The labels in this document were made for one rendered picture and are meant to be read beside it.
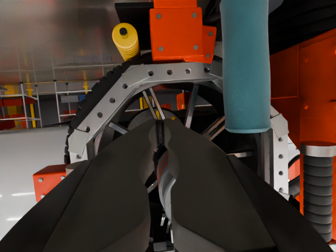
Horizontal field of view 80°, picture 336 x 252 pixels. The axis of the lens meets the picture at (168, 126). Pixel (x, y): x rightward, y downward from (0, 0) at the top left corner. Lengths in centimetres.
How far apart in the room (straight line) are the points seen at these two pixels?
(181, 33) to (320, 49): 36
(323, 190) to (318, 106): 34
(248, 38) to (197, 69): 14
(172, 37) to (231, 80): 18
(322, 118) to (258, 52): 32
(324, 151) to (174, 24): 38
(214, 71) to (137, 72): 18
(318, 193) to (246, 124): 15
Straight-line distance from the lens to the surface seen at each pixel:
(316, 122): 69
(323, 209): 39
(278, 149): 59
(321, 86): 67
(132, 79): 48
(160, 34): 50
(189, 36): 51
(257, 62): 41
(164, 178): 41
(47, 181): 57
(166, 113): 105
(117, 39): 52
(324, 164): 37
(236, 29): 42
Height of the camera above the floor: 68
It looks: 6 degrees up
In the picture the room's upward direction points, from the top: 176 degrees clockwise
